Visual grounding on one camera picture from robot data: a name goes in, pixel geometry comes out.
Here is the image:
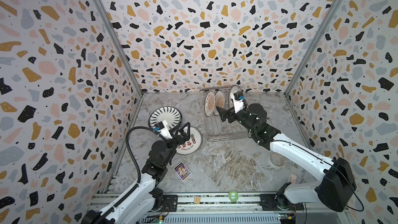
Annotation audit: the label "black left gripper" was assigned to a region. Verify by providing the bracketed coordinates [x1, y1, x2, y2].
[161, 123, 189, 168]

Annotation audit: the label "white plate orange sunburst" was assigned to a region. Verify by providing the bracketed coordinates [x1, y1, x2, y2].
[204, 90, 216, 117]

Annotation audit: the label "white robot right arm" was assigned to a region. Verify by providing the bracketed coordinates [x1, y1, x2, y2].
[216, 103, 357, 212]

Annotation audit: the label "white plate black stripes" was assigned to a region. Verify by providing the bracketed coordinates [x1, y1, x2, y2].
[148, 106, 182, 129]

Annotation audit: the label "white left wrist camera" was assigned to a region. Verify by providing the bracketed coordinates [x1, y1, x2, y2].
[153, 120, 172, 141]

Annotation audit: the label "green tape roll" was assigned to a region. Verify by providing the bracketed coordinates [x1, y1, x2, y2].
[228, 190, 239, 203]

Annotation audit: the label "small wooden block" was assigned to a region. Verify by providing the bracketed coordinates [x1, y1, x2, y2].
[193, 196, 201, 204]

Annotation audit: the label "purple playing card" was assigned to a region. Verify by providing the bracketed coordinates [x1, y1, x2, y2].
[174, 162, 192, 181]

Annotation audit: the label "white plate red characters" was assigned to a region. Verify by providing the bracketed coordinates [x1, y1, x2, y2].
[176, 127, 203, 155]

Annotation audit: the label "metal wire dish rack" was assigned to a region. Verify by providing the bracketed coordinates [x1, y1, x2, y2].
[200, 86, 247, 143]

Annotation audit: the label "clear tape roll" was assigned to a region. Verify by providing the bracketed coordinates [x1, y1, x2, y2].
[269, 152, 285, 167]

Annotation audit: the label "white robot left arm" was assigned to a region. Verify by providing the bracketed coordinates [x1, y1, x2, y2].
[82, 120, 191, 224]

